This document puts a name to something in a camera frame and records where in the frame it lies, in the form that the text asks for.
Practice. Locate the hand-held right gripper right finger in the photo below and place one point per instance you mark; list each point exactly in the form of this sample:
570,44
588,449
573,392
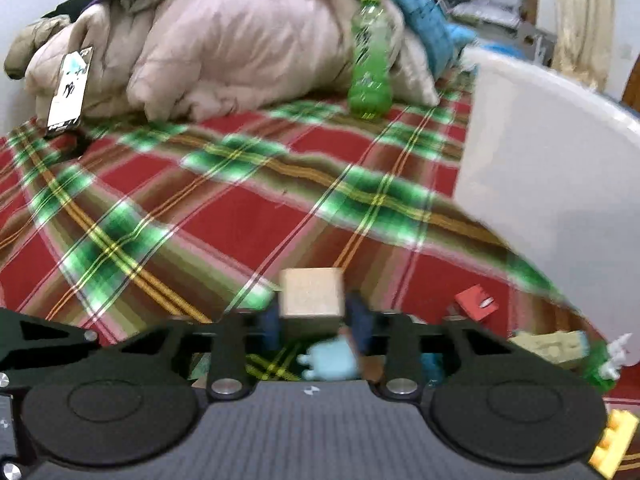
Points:
357,325

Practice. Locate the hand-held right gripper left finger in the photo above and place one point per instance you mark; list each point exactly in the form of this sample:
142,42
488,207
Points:
270,330

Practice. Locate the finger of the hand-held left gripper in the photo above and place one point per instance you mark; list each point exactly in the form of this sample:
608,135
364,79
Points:
50,347

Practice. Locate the wooden cube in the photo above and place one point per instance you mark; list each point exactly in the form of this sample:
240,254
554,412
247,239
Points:
310,292

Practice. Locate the red toy brick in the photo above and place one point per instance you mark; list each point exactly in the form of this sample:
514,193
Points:
470,306

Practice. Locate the green toy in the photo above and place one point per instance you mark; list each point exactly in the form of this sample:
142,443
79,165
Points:
597,369

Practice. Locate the white plastic container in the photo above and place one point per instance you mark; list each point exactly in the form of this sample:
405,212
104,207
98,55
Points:
540,160

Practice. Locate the light blue toy figure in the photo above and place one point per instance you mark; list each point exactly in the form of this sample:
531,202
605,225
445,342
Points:
332,360

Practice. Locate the red green plaid bed sheet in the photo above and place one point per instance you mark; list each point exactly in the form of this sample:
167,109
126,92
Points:
225,220

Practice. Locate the beige toy block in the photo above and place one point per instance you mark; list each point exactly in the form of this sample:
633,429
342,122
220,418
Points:
545,348

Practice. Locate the green plastic bottle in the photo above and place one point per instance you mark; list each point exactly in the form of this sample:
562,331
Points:
370,80

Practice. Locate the smartphone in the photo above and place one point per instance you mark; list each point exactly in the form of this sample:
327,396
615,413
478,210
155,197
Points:
67,95

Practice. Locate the yellow toy brick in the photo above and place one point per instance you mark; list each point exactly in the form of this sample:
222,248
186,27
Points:
617,440

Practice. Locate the olive green jacket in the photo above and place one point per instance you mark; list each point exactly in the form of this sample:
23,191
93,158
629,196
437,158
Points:
30,42

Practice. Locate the blue plush blanket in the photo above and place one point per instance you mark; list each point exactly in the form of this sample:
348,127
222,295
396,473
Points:
425,15

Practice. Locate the pale folded bedding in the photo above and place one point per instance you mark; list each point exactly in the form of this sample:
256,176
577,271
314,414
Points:
487,10

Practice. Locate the yellow patterned curtain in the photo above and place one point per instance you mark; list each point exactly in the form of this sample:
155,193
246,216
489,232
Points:
582,20

